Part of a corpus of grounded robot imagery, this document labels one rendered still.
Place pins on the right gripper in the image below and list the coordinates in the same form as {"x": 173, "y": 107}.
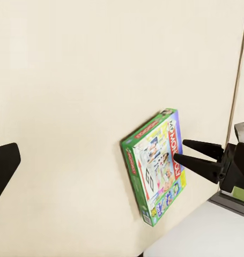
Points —
{"x": 223, "y": 171}

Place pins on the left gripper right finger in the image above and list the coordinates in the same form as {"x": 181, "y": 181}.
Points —
{"x": 239, "y": 156}

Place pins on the board game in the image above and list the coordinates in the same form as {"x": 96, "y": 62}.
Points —
{"x": 157, "y": 178}

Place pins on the door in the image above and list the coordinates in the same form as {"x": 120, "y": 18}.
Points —
{"x": 232, "y": 201}

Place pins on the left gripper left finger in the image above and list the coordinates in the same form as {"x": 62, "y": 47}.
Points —
{"x": 9, "y": 161}

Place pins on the bed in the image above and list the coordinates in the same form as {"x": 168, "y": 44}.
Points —
{"x": 79, "y": 77}

